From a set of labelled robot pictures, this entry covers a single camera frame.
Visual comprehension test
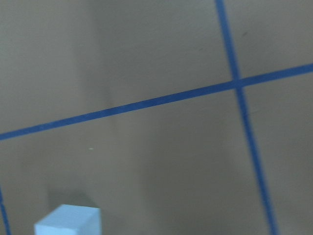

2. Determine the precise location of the light blue foam block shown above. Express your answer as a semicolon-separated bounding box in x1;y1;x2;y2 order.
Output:
34;204;102;235

